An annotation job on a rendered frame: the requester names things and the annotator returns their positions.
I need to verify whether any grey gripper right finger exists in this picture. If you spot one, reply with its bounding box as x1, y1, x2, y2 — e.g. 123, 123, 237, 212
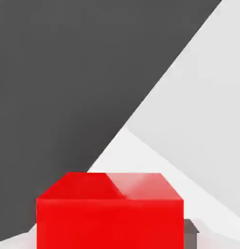
183, 218, 240, 249

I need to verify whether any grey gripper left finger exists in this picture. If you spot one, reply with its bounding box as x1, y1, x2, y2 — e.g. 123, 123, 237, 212
0, 223, 37, 249

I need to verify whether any small red cube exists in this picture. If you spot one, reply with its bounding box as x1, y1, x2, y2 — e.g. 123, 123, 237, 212
35, 172, 185, 249

